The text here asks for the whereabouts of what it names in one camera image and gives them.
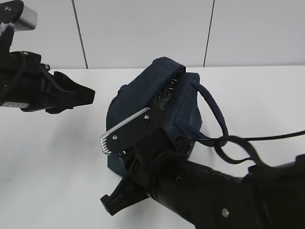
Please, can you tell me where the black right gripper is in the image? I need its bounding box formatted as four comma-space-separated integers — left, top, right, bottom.
100, 128, 181, 216

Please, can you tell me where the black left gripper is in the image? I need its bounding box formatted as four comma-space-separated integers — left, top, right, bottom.
0, 51, 95, 114

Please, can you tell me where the navy blue lunch bag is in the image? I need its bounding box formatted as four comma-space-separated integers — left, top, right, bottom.
105, 56, 229, 178

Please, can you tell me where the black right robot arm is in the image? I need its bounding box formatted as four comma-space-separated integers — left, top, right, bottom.
101, 129, 305, 229

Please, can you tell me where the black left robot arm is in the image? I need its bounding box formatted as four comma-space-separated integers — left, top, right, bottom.
0, 26, 95, 114

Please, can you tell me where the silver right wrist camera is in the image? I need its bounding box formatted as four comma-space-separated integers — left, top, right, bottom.
100, 107, 165, 155

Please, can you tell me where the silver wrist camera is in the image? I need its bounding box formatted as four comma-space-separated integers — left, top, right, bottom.
100, 107, 165, 155
0, 0, 38, 31

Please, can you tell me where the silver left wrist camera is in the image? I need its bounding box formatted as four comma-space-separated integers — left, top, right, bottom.
0, 0, 38, 31

